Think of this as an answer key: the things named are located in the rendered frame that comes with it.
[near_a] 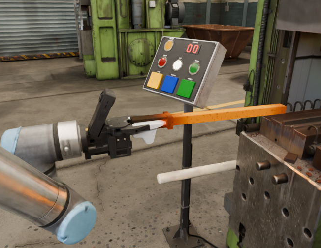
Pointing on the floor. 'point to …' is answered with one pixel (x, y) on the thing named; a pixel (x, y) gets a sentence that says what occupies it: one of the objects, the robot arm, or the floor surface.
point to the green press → (126, 35)
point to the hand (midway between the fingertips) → (159, 119)
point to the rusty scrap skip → (222, 37)
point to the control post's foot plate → (177, 240)
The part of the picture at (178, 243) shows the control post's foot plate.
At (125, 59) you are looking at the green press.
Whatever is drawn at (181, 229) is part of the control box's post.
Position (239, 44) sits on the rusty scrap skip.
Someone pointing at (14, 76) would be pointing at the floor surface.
